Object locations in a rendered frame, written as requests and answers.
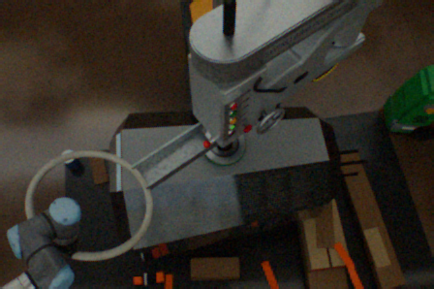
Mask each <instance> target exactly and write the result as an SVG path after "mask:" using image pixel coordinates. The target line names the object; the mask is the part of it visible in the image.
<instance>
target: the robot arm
mask: <svg viewBox="0 0 434 289"><path fill-rule="evenodd" d="M79 221H80V206H79V205H78V203H77V202H76V201H75V200H73V199H70V198H58V199H56V200H55V201H53V202H52V204H51V205H50V208H49V209H48V210H45V211H44V212H41V213H39V214H38V215H35V216H34V217H31V218H30V219H27V220H26V221H23V222H22V223H18V224H16V226H14V227H13V228H11V229H10V230H9V231H8V232H7V237H8V240H9V242H10V246H11V247H12V251H13V252H14V254H15V256H16V258H17V259H21V258H22V257H23V259H24V260H25V262H26V264H27V265H28V267H29V268H30V269H29V270H27V271H26V272H24V273H23V274H22V275H20V276H19V277H17V278H16V279H13V281H11V282H10V283H8V284H6V285H4V286H2V288H0V289H67V288H68V287H70V285H72V283H73V281H74V278H75V275H74V274H73V272H72V270H71V269H70V265H68V264H67V262H66V261H69V262H70V263H71V262H72V257H73V255H74V254H75V253H76V252H78V250H79V247H81V246H82V240H80V236H79V235H78V230H79V227H78V225H79ZM62 256H65V259H63V257H62ZM68 258H70V260H69V259H68ZM65 260H66V261H65Z"/></svg>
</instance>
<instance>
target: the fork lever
mask: <svg viewBox="0 0 434 289"><path fill-rule="evenodd" d="M203 127H204V126H202V124H201V123H200V122H199V123H197V124H196V125H195V126H192V127H191V128H190V129H188V130H187V131H185V132H183V133H182V134H181V135H179V136H177V137H176V138H173V140H171V141H169V142H168V143H167V144H164V145H162V146H160V148H157V149H156V150H154V151H152V152H151V153H150V154H148V155H146V157H143V158H142V159H141V160H139V161H138V162H137V163H135V164H134V165H131V166H130V168H131V169H132V170H133V169H134V168H137V169H138V170H139V171H140V173H141V174H143V176H144V177H145V179H146V181H147V182H148V184H146V185H145V186H144V187H145V188H146V189H148V188H150V189H151V190H152V189H153V188H154V187H156V186H157V185H160V183H162V182H164V181H165V180H166V179H169V177H172V176H173V175H174V174H176V173H177V172H179V171H181V170H182V169H184V168H185V167H186V166H188V165H190V163H193V162H194V161H195V160H197V159H199V157H202V156H203V155H204V154H206V153H207V152H208V151H210V150H211V149H212V148H214V147H216V145H218V144H217V142H216V141H215V142H213V144H210V147H209V148H205V147H204V145H203V143H204V141H210V139H209V138H208V137H207V136H206V135H205V134H204V132H203V131H202V128H203Z"/></svg>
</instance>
